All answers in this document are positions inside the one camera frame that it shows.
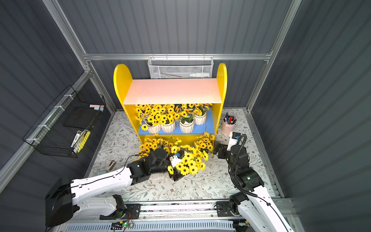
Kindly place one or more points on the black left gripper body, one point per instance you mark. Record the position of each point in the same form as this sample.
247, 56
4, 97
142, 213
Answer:
176, 175

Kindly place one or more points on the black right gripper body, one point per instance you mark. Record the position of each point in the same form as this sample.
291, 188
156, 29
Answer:
220, 149

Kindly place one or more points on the shelf pot two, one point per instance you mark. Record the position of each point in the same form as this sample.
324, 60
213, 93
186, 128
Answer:
171, 147
165, 117

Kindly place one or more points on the shelf pot four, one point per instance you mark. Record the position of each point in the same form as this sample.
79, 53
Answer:
160, 143
199, 112

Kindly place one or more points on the shelf pot five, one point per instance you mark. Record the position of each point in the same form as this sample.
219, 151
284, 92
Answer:
145, 149

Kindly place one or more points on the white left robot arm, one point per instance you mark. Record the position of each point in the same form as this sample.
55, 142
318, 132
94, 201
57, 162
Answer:
64, 199

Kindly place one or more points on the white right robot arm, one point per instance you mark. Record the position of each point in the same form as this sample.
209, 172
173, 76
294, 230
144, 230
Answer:
253, 201

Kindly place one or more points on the pink pen cup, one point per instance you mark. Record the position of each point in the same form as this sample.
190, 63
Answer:
228, 124

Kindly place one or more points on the yellow wooden shelf unit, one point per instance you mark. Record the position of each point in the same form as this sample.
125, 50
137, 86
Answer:
131, 92

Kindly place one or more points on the small pink stapler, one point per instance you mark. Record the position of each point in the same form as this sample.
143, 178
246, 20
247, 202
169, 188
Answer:
110, 165

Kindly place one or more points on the small green circuit board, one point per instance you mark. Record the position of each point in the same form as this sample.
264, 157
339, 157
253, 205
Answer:
121, 226

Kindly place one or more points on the yellow marker in basket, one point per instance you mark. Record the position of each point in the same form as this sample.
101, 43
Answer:
82, 141

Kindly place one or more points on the white marker in basket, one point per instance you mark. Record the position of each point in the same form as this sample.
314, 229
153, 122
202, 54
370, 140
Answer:
76, 137

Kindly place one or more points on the pink sticky notes in basket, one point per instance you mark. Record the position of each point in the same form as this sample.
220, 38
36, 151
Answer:
97, 107

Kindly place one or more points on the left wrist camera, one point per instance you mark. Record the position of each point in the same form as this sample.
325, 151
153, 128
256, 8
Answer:
174, 160

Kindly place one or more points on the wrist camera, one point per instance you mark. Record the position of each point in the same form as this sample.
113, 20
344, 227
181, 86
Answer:
174, 160
234, 136

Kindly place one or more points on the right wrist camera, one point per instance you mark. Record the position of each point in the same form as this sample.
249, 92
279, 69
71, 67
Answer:
234, 136

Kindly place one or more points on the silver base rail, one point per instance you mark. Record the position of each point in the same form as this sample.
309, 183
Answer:
91, 209

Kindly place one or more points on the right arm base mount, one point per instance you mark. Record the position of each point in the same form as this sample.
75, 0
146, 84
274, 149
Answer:
231, 209

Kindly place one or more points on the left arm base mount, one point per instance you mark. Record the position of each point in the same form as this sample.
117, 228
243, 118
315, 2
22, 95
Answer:
131, 211

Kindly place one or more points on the white tube in wire basket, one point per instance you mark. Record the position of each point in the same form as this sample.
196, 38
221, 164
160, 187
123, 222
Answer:
200, 75

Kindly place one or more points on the white wire wall basket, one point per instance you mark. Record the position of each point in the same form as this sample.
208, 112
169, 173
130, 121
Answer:
178, 69

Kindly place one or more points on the black wire wall basket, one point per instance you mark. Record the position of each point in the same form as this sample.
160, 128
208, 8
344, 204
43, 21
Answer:
53, 136

